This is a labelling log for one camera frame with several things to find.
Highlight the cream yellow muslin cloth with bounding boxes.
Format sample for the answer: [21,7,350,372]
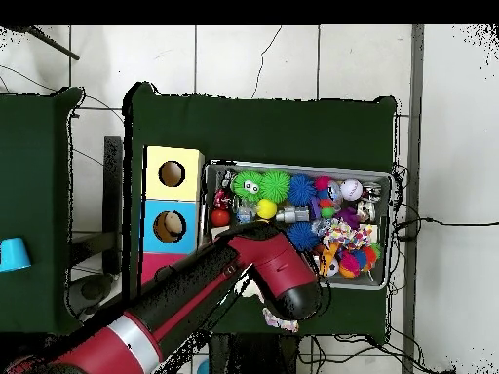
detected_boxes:
[235,276,266,302]

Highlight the wooden box with three holes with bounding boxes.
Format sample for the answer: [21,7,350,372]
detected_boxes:
[138,144,206,308]

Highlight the shallow clear mesh bin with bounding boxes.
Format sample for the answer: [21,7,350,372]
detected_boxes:
[198,159,394,291]

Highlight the small yellow ball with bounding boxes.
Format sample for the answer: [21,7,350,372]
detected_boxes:
[256,198,279,220]

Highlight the green furry googly-eyed toy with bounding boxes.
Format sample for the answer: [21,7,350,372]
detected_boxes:
[233,169,264,202]

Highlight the small red ball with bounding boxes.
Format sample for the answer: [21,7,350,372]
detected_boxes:
[211,207,231,228]

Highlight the green spiky ball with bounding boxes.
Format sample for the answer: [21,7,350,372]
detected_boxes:
[259,169,292,204]

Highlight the blue spiky ball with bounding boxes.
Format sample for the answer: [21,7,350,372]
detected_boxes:
[287,173,318,207]
[287,222,321,252]

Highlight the dark green table cloth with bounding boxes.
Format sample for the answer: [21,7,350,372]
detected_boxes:
[122,81,399,340]

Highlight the white baseball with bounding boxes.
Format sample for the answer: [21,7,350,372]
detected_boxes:
[339,178,364,203]

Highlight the black upright panel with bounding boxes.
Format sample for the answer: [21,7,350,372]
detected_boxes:
[100,135,125,275]

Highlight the grey stand base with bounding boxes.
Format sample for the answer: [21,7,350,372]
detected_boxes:
[68,232,118,315]

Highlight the green covered side table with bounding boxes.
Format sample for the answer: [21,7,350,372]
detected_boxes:
[0,87,86,338]

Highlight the light blue cup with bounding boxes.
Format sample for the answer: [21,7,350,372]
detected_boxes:
[0,237,33,274]

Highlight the black rod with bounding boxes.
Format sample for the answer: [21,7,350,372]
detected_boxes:
[0,25,81,61]

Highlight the black cable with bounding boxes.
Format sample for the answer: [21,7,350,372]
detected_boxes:
[393,216,499,237]

